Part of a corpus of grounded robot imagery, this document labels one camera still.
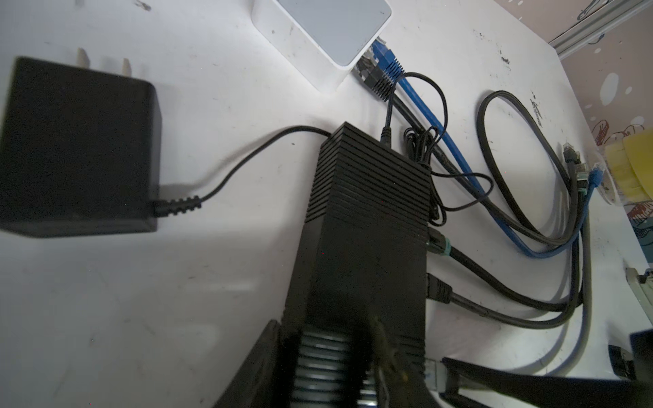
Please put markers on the yellow cup with pens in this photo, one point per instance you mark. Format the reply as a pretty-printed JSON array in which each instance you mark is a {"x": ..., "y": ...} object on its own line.
[{"x": 625, "y": 158}]

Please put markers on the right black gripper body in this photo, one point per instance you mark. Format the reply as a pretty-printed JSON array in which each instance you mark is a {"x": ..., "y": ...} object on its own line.
[{"x": 636, "y": 364}]

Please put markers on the black network switch box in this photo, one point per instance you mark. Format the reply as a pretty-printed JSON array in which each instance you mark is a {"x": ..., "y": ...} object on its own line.
[{"x": 362, "y": 253}]

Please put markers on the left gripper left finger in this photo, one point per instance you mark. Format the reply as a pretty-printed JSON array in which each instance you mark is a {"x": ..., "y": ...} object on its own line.
[{"x": 255, "y": 382}]

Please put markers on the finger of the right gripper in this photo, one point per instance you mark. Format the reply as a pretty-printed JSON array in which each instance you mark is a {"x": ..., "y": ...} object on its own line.
[{"x": 544, "y": 391}]

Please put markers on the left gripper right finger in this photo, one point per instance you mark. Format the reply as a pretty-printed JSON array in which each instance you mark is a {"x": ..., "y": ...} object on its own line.
[{"x": 397, "y": 384}]

